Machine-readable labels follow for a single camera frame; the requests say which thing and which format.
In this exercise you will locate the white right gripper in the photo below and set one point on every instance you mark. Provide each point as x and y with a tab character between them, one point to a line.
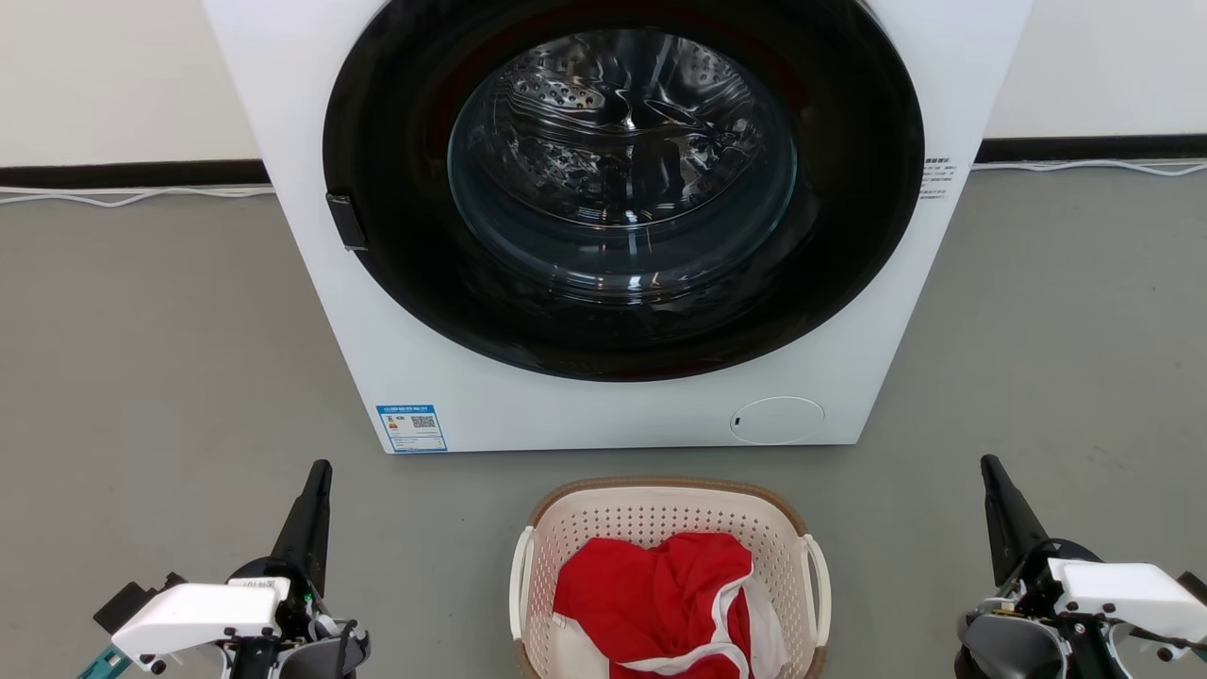
1122	589

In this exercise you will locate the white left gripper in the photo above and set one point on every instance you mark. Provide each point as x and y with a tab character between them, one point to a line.
207	613

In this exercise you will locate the beige perforated laundry basket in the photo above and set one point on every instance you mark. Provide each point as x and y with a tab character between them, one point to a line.
651	514

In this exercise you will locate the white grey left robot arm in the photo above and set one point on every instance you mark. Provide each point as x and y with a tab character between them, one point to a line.
332	660

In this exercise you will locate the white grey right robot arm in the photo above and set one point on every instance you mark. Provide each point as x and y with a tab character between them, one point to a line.
1000	651

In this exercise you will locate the blue energy label sticker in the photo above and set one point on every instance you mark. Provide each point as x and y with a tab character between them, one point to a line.
412	429

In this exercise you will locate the round white filter cover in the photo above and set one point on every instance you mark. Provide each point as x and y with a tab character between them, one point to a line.
777	421

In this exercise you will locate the white garment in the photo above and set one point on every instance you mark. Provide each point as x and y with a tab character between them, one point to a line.
768	632

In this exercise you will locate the white front-load washing machine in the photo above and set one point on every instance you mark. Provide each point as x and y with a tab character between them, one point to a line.
603	415

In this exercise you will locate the black round washer door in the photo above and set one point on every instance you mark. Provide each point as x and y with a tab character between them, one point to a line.
849	236

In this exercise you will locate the red garment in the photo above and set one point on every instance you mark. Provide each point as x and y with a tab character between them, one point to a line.
641	594

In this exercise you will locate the small printed text label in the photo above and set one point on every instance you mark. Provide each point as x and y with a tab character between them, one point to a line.
936	179

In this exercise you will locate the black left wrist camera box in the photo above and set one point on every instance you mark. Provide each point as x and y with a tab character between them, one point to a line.
127	602

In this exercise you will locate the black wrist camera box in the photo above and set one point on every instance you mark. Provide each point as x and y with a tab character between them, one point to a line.
1196	587
127	602

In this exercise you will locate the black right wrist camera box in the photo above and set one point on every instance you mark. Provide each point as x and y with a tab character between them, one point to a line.
1196	587

